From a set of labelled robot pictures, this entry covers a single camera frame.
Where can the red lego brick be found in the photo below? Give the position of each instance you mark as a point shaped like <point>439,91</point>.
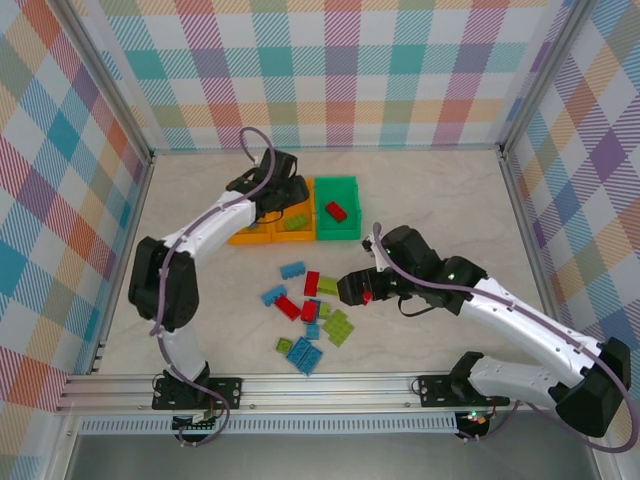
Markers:
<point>336,211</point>
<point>312,283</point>
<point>287,307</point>
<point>309,311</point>
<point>367,298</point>

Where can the green lego plate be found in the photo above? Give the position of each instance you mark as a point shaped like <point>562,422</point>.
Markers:
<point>334,320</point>
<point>344,336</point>

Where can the small blue lego brick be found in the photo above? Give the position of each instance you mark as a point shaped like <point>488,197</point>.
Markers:
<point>313,331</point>

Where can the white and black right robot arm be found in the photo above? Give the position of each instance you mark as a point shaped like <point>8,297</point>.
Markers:
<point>525,320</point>

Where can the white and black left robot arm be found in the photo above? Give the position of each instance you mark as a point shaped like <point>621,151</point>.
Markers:
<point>170,280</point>

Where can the orange bin with green legos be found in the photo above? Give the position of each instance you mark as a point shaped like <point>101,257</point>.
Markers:
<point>295,237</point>

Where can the orange bin with blue legos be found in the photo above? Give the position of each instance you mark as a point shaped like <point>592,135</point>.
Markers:
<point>250,239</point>

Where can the green plastic bin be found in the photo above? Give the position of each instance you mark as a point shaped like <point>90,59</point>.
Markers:
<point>345,232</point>

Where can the aluminium back rail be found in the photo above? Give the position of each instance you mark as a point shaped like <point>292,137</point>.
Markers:
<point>400,149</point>

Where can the aluminium side rail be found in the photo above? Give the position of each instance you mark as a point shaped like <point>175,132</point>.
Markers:
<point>530,240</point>
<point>122,265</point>

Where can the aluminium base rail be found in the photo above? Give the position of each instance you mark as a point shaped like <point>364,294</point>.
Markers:
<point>325,387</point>

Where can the aluminium frame post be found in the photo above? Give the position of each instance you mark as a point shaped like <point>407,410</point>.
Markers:
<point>107,85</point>
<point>547,75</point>

